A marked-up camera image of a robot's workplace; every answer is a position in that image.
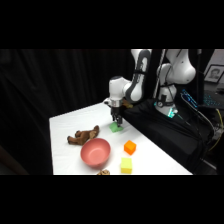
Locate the pink bowl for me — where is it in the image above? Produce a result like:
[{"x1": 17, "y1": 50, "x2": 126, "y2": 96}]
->
[{"x1": 79, "y1": 137, "x2": 112, "y2": 169}]

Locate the orange cube block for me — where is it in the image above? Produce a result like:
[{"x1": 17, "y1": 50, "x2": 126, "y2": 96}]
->
[{"x1": 123, "y1": 140, "x2": 137, "y2": 156}]

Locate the yellow cube block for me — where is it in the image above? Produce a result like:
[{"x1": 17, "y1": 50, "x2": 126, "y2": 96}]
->
[{"x1": 120, "y1": 157, "x2": 133, "y2": 175}]

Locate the green triangle block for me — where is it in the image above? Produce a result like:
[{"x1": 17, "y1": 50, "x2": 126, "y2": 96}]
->
[{"x1": 109, "y1": 121, "x2": 125, "y2": 134}]

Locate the tan wrist camera box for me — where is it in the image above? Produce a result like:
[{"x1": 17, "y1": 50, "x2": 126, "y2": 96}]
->
[{"x1": 121, "y1": 100, "x2": 134, "y2": 110}]

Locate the blue lit device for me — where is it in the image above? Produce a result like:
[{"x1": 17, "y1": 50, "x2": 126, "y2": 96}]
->
[{"x1": 180, "y1": 88, "x2": 200, "y2": 110}]

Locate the backlit keyboard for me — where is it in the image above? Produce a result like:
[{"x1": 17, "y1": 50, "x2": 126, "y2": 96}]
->
[{"x1": 202, "y1": 92, "x2": 224, "y2": 110}]

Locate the black robot stand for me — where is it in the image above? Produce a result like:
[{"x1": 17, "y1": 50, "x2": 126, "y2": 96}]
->
[{"x1": 121, "y1": 97, "x2": 215, "y2": 176}]

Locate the framed portrait picture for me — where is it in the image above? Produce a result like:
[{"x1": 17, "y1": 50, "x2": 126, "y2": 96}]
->
[{"x1": 203, "y1": 64, "x2": 224, "y2": 84}]

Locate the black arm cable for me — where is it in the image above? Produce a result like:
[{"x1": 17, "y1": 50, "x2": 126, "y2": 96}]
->
[{"x1": 152, "y1": 49, "x2": 188, "y2": 101}]

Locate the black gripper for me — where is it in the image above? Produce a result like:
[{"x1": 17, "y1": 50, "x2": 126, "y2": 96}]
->
[{"x1": 110, "y1": 106, "x2": 124, "y2": 128}]

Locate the yellow cable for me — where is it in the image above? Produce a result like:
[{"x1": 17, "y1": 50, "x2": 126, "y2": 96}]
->
[{"x1": 209, "y1": 108, "x2": 224, "y2": 152}]

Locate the small tan knobbly object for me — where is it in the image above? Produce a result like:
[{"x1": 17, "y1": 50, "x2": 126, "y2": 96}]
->
[{"x1": 96, "y1": 169, "x2": 111, "y2": 176}]

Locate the brown plush toy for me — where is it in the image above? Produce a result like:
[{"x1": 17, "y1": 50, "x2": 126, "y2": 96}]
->
[{"x1": 66, "y1": 125, "x2": 100, "y2": 146}]

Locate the black curtain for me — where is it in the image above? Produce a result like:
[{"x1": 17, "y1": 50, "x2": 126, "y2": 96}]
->
[{"x1": 0, "y1": 49, "x2": 134, "y2": 176}]

